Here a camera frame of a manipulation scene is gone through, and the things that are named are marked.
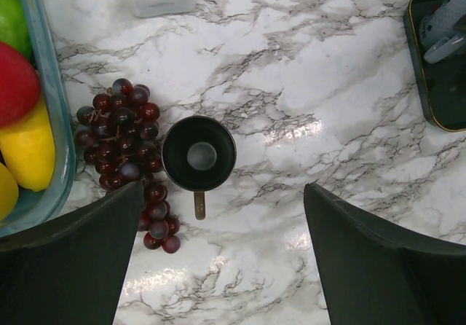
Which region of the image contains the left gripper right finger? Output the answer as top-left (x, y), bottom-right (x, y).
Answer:
top-left (304, 183), bottom-right (465, 324)

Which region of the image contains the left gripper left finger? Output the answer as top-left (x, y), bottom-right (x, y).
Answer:
top-left (1, 182), bottom-right (143, 324)

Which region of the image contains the brown mug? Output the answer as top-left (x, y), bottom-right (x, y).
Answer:
top-left (162, 116), bottom-right (237, 220)

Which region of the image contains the grey-blue mug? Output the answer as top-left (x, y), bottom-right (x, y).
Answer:
top-left (419, 0), bottom-right (465, 64)

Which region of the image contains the teal plastic fruit bin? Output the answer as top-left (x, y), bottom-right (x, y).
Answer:
top-left (1, 0), bottom-right (76, 237)

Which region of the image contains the orange fruit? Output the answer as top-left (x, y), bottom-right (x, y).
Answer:
top-left (0, 164), bottom-right (19, 220)

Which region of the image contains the yellow lemon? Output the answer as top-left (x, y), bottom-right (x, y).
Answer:
top-left (1, 98), bottom-right (55, 192)

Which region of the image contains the dark red grape bunch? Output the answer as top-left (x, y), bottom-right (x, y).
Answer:
top-left (74, 78), bottom-right (181, 254)

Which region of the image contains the red apple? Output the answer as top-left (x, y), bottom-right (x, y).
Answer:
top-left (1, 42), bottom-right (41, 128)

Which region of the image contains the dark green tray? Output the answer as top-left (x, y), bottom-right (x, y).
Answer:
top-left (403, 0), bottom-right (465, 132)

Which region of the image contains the green apple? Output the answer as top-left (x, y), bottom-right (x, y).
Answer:
top-left (1, 0), bottom-right (32, 60)

